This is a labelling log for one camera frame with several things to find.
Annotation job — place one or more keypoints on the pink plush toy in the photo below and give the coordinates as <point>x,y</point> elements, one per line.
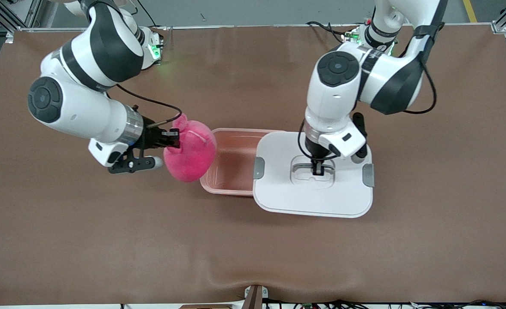
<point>193,154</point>

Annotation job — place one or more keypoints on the white box lid grey latches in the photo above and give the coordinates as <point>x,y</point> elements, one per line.
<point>287,193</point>

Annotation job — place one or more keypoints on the metal clamp bracket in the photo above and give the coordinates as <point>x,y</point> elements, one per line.
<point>255,298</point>

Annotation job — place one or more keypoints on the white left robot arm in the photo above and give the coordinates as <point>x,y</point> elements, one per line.
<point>334,98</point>

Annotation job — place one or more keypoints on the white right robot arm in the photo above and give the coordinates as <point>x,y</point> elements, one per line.
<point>77,111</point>

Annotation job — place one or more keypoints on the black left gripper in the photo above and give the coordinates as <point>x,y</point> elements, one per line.
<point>314,152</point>

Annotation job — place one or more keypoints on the brown table mat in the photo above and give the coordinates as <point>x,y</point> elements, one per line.
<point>107,236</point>

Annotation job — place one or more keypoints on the silver table edge rail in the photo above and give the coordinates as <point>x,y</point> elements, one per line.
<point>257,26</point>

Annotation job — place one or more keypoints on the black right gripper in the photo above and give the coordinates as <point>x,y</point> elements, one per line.
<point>152,137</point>

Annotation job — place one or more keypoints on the brown wooden piece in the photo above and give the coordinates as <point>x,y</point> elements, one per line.
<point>205,307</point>

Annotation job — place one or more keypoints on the pink plastic box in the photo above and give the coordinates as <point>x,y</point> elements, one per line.
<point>231,159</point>

